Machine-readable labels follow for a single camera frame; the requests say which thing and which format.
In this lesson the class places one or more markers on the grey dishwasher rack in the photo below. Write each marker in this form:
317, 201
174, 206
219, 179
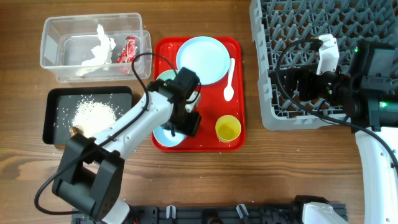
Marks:
275, 24

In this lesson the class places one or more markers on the red snack wrapper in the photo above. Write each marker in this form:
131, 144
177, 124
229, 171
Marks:
128, 54

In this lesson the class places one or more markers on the brown food scrap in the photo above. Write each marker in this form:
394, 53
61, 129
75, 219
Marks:
75, 130

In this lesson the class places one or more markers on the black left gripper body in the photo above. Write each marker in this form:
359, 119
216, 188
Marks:
188, 124

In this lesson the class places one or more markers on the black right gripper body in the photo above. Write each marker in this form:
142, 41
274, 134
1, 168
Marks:
328, 86

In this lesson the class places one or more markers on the blue bowl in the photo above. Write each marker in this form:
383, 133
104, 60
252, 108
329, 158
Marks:
165, 137

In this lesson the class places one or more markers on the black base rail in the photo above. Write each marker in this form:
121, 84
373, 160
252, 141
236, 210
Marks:
237, 214

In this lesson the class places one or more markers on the black waste tray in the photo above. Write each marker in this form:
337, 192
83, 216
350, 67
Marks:
53, 95

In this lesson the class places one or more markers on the clear plastic waste bin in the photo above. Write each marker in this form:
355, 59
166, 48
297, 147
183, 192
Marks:
67, 42

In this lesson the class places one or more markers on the white rice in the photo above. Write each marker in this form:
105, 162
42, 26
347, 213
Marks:
91, 113

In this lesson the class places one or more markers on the light blue plate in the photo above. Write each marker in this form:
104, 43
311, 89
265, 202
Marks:
205, 56

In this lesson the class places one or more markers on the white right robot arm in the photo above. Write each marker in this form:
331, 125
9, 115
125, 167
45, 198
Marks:
367, 97

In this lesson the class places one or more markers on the green bowl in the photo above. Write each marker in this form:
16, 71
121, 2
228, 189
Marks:
167, 75

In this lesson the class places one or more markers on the white crumpled tissue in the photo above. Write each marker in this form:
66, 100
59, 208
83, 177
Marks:
102, 53

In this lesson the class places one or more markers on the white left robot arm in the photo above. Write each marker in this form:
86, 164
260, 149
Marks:
91, 169

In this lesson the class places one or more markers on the white plastic spoon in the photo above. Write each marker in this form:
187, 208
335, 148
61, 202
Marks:
228, 90

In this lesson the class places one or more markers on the yellow cup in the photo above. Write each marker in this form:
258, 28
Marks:
228, 128

